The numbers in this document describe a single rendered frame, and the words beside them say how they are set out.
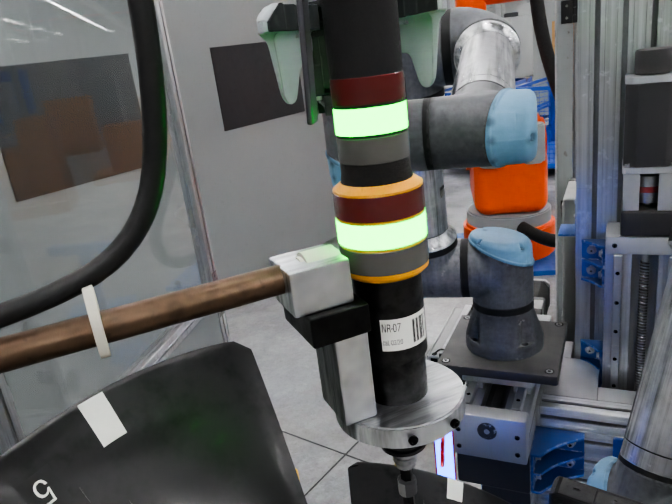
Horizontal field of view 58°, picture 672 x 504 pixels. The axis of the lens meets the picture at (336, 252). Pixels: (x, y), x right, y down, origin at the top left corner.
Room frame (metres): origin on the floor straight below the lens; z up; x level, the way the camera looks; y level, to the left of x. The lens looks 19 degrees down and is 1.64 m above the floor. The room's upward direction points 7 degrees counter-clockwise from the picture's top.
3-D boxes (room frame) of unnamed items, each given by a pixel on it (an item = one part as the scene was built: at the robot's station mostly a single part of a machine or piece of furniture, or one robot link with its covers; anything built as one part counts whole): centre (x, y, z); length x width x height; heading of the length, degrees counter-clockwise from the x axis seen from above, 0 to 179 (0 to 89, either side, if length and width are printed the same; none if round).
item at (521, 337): (1.07, -0.31, 1.09); 0.15 x 0.15 x 0.10
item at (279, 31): (0.40, 0.02, 1.64); 0.09 x 0.03 x 0.06; 155
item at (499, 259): (1.07, -0.31, 1.20); 0.13 x 0.12 x 0.14; 72
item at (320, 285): (0.28, -0.01, 1.50); 0.09 x 0.07 x 0.10; 112
